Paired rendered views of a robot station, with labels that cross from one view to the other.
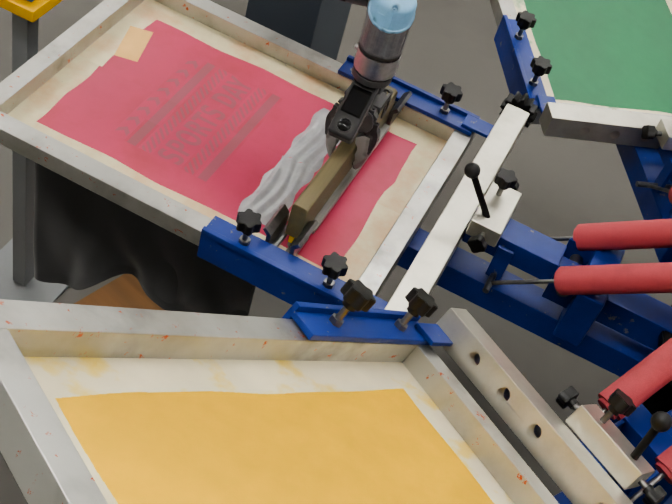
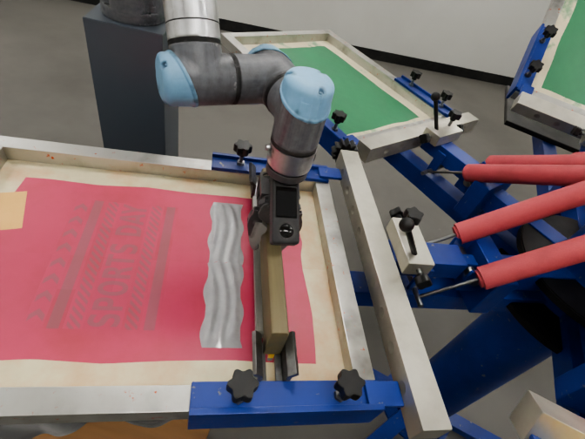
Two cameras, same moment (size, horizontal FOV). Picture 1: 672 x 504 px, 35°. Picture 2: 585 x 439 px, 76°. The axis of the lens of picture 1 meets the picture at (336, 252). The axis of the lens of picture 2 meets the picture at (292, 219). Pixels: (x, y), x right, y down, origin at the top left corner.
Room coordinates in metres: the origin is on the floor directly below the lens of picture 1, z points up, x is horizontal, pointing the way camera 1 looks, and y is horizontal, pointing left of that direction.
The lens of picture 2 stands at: (1.04, 0.26, 1.59)
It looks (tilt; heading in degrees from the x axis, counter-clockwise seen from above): 45 degrees down; 330
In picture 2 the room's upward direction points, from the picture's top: 18 degrees clockwise
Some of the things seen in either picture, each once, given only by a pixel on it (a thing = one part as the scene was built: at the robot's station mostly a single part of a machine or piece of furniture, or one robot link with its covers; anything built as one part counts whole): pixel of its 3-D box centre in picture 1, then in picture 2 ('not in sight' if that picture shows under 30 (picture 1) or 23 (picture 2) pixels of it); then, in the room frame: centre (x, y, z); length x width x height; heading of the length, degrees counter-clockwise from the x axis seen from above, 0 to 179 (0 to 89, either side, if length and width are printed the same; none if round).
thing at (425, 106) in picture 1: (405, 104); (270, 175); (1.75, -0.04, 0.98); 0.30 x 0.05 x 0.07; 78
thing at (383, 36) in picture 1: (388, 21); (300, 111); (1.50, 0.04, 1.31); 0.09 x 0.08 x 0.11; 8
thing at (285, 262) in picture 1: (283, 273); (286, 402); (1.20, 0.07, 0.98); 0.30 x 0.05 x 0.07; 78
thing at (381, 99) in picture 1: (366, 93); (280, 187); (1.51, 0.04, 1.15); 0.09 x 0.08 x 0.12; 168
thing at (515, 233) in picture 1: (514, 243); (423, 259); (1.41, -0.30, 1.02); 0.17 x 0.06 x 0.05; 78
